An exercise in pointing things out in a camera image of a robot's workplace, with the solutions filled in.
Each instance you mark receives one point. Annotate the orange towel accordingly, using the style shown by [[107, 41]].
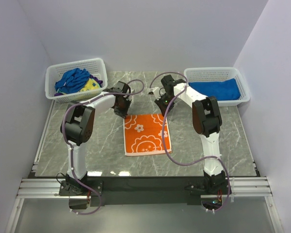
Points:
[[145, 135]]

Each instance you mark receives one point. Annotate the yellow patterned towel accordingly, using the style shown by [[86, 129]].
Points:
[[91, 84]]

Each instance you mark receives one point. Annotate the blue towel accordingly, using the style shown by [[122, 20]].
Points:
[[226, 90], [72, 81]]

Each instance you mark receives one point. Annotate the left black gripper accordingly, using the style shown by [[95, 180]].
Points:
[[124, 114]]

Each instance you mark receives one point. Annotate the black base beam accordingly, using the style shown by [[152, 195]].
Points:
[[100, 191]]

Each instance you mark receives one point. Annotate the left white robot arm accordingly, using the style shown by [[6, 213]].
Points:
[[77, 127]]

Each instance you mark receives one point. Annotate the left white plastic basket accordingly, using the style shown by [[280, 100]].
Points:
[[54, 73]]

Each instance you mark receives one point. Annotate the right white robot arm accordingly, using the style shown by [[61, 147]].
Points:
[[206, 118]]

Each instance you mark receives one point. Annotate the right white plastic basket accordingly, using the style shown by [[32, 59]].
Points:
[[220, 74]]

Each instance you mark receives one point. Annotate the purple towel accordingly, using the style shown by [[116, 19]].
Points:
[[97, 80]]

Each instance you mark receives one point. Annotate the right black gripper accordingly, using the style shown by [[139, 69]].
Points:
[[162, 108]]

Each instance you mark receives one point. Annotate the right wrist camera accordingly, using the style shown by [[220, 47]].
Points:
[[156, 91]]

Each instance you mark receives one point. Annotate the white plastic basket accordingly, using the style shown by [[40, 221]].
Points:
[[54, 73], [220, 74]]

